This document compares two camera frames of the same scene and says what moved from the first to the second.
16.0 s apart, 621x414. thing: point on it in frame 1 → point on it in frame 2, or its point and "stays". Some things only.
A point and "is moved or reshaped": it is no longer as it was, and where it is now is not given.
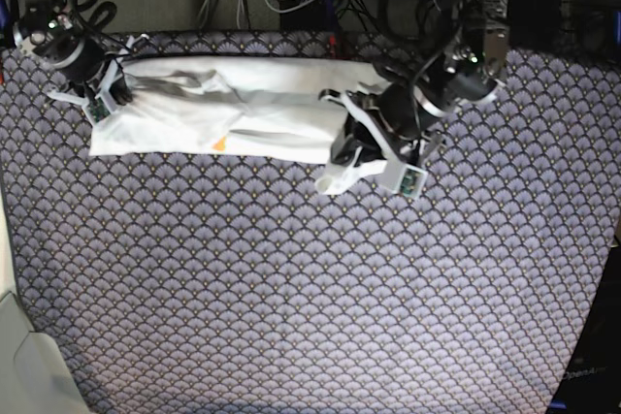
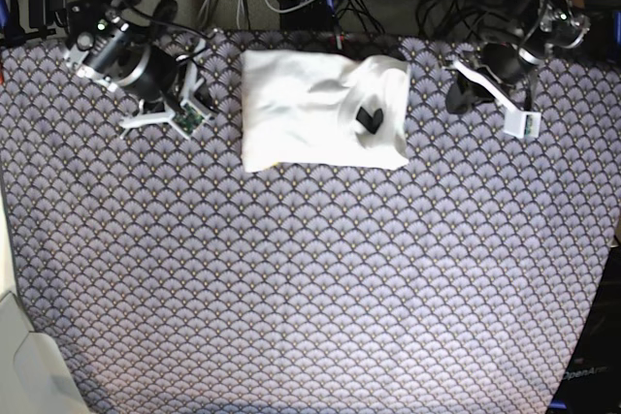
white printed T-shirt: [280, 109] is moved or reshaped
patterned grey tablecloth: [181, 285] stays
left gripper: [400, 117] → [502, 70]
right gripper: [91, 71] → [161, 83]
